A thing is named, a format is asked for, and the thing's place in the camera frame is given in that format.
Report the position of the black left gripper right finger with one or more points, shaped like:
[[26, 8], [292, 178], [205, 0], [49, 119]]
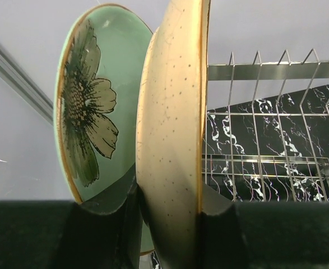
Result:
[[263, 234]]

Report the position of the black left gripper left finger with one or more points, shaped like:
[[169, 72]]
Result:
[[103, 232]]

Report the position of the mint green flower plate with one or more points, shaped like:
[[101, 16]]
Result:
[[96, 98]]

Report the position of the peach bird plate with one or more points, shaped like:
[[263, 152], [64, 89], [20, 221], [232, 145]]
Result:
[[170, 126]]

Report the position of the stainless steel dish rack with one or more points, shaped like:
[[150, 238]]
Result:
[[270, 142]]

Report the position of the black marble pattern mat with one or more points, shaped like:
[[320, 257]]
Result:
[[265, 181]]

